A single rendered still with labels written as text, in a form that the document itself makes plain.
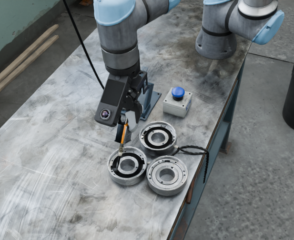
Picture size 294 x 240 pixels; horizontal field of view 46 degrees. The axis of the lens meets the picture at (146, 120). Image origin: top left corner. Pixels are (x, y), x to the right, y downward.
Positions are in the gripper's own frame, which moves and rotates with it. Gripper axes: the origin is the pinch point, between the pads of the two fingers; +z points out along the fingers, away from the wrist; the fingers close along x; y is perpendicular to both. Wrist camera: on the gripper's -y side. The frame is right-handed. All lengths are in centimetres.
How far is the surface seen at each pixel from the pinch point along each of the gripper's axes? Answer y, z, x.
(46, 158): -8.9, 13.1, 21.7
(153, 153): 2.8, 10.8, -6.3
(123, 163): -2.9, 11.4, 0.3
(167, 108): 20.2, 10.9, -3.4
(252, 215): 42, 93, -39
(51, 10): 154, 84, 154
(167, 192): -7.2, 10.1, -14.5
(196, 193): 29, 69, -14
